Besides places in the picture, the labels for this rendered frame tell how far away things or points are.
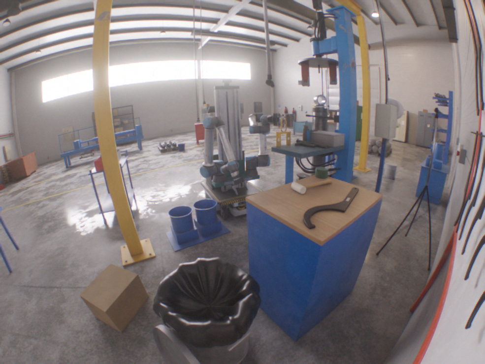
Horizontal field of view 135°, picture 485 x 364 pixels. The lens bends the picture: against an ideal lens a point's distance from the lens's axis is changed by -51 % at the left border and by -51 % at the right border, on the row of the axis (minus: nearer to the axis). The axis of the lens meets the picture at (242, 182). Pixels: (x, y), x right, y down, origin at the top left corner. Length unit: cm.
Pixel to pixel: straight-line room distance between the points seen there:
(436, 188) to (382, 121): 217
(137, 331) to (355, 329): 166
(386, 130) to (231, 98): 200
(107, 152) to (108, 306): 134
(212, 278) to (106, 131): 157
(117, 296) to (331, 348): 158
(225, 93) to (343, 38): 169
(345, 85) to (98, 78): 262
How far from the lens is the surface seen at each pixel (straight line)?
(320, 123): 286
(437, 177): 430
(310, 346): 162
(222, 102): 279
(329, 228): 97
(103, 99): 208
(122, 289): 174
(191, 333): 94
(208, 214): 244
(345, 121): 262
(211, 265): 119
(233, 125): 285
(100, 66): 215
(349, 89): 260
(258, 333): 164
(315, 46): 302
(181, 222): 237
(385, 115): 259
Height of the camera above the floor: 146
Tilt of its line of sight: 20 degrees down
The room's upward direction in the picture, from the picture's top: 3 degrees counter-clockwise
